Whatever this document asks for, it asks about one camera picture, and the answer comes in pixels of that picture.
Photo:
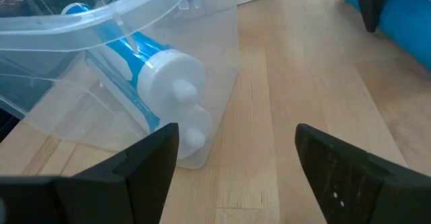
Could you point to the translucent plastic storage bin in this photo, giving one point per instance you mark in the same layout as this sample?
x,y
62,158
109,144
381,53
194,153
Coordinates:
x,y
50,32

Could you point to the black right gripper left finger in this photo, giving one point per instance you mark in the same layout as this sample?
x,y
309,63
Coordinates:
x,y
134,183

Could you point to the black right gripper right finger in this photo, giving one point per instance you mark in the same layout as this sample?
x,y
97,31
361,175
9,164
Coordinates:
x,y
353,190

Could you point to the blue silicone tube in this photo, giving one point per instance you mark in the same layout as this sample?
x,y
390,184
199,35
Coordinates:
x,y
407,22
195,140
168,79

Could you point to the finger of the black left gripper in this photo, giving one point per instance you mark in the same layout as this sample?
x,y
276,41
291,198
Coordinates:
x,y
370,2

